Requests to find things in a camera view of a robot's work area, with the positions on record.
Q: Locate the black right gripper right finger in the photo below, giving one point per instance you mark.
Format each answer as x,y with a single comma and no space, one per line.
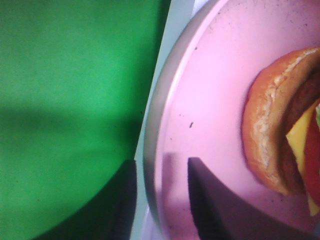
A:
219,214

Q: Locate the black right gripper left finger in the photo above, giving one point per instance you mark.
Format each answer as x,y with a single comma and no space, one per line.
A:
110,214

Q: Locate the pink round plate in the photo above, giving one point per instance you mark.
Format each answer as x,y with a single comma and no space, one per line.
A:
197,107

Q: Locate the burger with cheese and tomato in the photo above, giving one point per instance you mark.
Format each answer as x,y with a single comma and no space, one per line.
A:
277,113

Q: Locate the green table cloth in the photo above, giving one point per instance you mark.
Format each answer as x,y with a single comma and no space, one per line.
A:
74,81

